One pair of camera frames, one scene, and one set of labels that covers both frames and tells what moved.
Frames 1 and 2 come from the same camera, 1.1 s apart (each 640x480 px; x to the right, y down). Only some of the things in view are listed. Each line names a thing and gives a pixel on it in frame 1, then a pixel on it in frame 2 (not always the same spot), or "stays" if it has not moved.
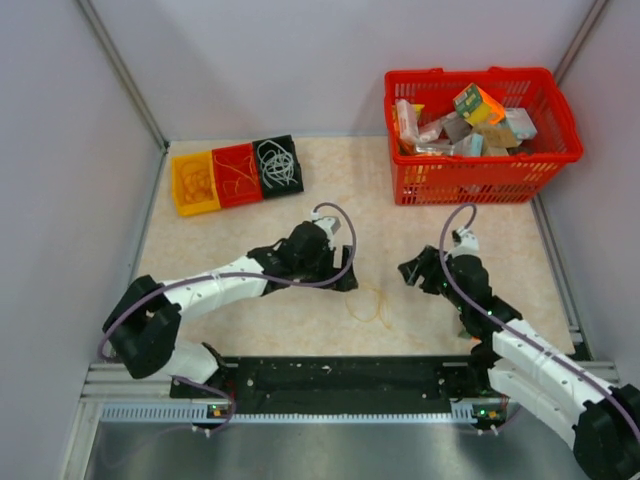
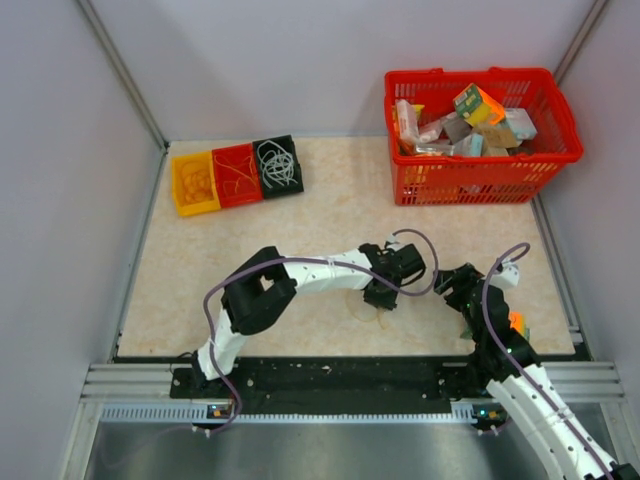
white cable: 276,164 stays
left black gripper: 329,257 -> 381,301
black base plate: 343,386 stays
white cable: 277,164 stays
